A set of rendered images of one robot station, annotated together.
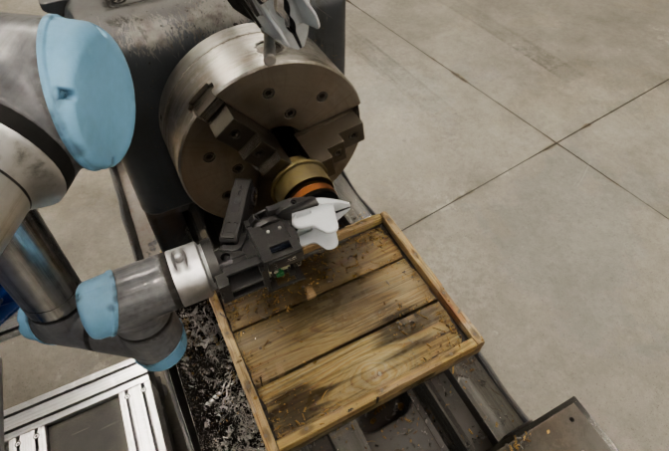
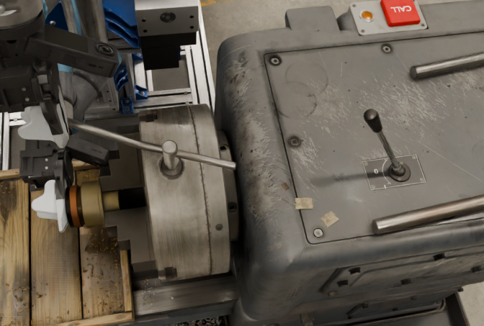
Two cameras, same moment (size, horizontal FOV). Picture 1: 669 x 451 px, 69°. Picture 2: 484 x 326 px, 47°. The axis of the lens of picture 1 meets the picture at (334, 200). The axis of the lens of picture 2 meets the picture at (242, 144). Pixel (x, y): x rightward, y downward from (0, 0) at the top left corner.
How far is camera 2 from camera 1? 0.94 m
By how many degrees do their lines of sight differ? 52
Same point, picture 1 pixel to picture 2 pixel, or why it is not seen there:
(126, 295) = not seen: hidden behind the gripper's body
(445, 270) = not seen: outside the picture
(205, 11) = (248, 126)
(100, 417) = not seen: hidden behind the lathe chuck
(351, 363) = (13, 242)
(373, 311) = (45, 273)
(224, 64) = (165, 130)
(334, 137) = (126, 235)
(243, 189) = (96, 152)
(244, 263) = (34, 144)
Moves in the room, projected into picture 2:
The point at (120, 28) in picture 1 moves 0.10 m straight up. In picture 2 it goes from (237, 62) to (240, 25)
